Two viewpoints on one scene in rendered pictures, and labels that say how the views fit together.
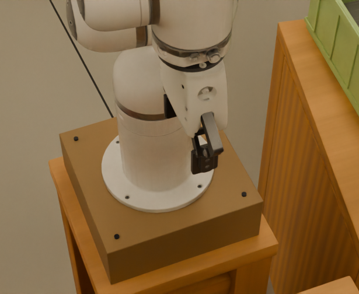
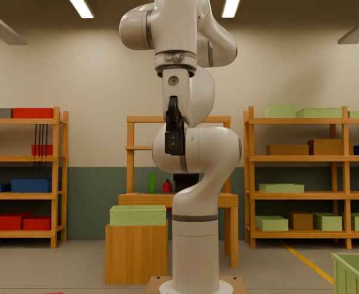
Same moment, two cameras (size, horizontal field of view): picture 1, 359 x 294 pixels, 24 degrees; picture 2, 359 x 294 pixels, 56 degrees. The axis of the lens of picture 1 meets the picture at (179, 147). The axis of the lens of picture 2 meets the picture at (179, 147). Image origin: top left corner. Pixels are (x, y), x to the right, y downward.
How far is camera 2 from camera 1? 87 cm
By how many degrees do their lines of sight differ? 58
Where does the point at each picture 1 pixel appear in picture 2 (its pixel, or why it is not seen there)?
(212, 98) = (176, 85)
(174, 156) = (199, 261)
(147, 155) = (181, 255)
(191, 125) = (164, 104)
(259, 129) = not seen: outside the picture
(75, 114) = not seen: outside the picture
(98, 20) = (122, 26)
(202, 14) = (171, 25)
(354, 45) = (355, 283)
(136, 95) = (178, 201)
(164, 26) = (154, 39)
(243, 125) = not seen: outside the picture
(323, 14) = (340, 281)
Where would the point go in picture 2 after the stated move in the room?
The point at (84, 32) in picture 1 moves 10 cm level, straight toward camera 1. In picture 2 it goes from (154, 147) to (139, 145)
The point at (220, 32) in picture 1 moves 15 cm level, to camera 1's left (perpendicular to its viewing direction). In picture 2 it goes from (183, 43) to (116, 54)
